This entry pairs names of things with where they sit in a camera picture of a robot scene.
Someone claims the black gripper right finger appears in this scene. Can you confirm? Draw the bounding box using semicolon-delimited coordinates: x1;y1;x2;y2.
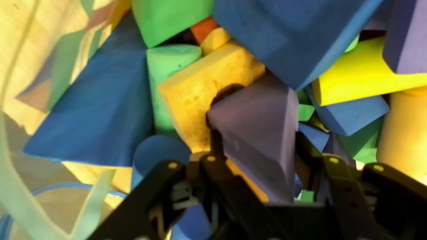
291;131;427;240

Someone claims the colourful toy pile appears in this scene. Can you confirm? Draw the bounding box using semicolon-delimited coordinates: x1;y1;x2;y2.
0;0;427;240

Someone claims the blue foam cylinder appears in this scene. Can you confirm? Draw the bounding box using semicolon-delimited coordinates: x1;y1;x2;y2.
131;133;192;191

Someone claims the purple triangle foam block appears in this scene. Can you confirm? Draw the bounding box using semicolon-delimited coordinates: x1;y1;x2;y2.
206;71;300;205

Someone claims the flat yellow foam block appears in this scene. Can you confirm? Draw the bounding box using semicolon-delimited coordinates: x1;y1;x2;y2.
311;35;427;107

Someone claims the yellow foam block with notch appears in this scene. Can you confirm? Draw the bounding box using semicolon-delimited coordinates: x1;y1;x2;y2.
158;41;267;154

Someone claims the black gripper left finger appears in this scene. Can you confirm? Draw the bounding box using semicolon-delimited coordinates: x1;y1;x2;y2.
88;126;286;240

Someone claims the green foam cylinder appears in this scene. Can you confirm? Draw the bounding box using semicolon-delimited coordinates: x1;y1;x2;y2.
146;42;204;135

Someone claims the small blue foam block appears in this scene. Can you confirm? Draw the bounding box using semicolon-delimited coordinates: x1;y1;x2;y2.
311;94;391;137

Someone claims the yellow foam cylinder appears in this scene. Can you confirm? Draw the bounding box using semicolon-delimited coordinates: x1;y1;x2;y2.
376;85;427;186

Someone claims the large blue foam wedge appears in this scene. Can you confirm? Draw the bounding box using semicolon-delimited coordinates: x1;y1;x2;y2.
23;11;155;167

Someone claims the green foam block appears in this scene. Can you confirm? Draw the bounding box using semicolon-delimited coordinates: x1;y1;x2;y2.
131;0;216;49

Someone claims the large blue foam block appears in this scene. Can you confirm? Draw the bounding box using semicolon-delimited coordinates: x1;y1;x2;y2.
212;0;384;90

